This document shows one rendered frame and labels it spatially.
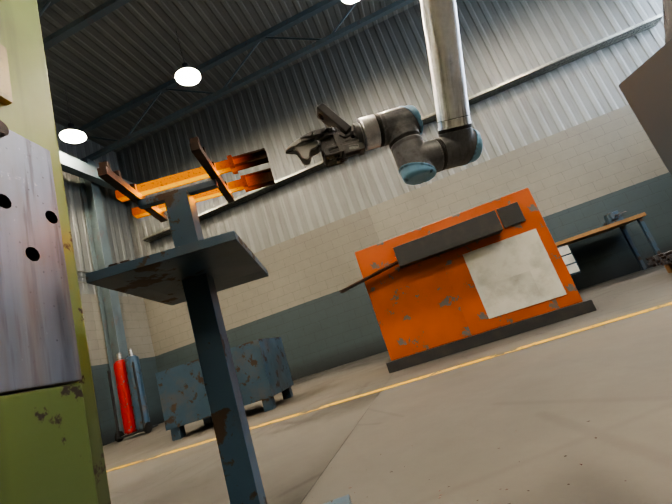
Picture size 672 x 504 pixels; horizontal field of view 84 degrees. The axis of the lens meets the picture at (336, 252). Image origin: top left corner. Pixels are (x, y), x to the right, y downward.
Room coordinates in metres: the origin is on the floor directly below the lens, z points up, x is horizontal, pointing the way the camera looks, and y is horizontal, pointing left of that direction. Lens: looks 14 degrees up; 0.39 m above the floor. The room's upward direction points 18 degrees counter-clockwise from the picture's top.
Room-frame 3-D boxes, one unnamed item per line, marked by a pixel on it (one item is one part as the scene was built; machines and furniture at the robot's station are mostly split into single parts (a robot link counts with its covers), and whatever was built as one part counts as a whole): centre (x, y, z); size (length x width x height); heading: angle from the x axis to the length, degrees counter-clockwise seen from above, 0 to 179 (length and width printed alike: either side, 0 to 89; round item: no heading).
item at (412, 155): (0.95, -0.29, 0.80); 0.12 x 0.09 x 0.12; 99
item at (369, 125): (0.94, -0.19, 0.92); 0.10 x 0.05 x 0.09; 5
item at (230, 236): (0.89, 0.35, 0.67); 0.40 x 0.30 x 0.02; 5
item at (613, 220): (6.63, -4.10, 0.54); 2.00 x 0.90 x 1.08; 79
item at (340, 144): (0.93, -0.11, 0.91); 0.12 x 0.08 x 0.09; 95
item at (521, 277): (4.03, -1.04, 0.63); 2.10 x 1.12 x 1.25; 79
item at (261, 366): (4.41, 1.64, 0.36); 1.21 x 0.81 x 0.72; 85
